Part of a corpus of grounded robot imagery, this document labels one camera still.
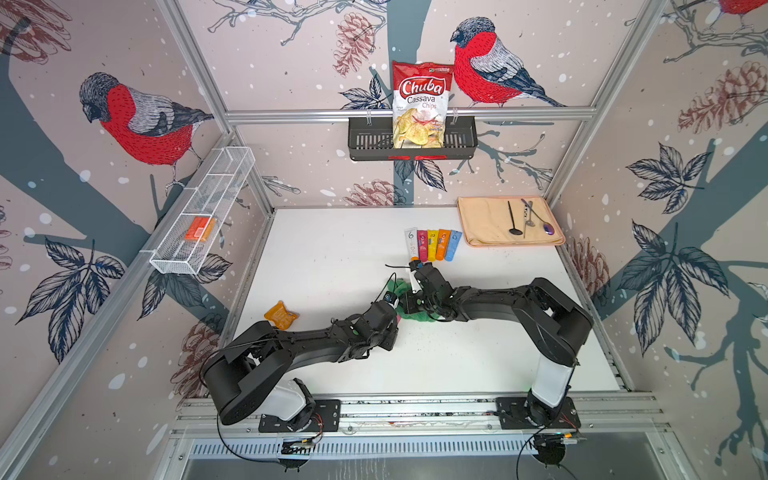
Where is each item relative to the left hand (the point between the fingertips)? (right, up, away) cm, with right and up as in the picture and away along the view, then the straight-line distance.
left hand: (398, 325), depth 88 cm
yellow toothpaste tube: (+13, +24, +20) cm, 34 cm away
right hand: (+1, +6, +5) cm, 8 cm away
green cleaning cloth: (+1, +10, +5) cm, 11 cm away
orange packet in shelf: (-49, +29, -16) cm, 59 cm away
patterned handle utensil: (+52, +33, +30) cm, 69 cm away
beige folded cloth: (+36, +32, +29) cm, 56 cm away
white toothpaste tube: (+6, +24, +19) cm, 31 cm away
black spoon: (+45, +29, +26) cm, 59 cm away
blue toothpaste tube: (+21, +24, +22) cm, 39 cm away
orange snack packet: (-36, +2, +2) cm, 36 cm away
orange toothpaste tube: (+17, +23, +19) cm, 35 cm away
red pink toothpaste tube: (+10, +23, +19) cm, 32 cm away
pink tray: (+45, +32, +29) cm, 62 cm away
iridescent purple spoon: (+59, +29, +26) cm, 71 cm away
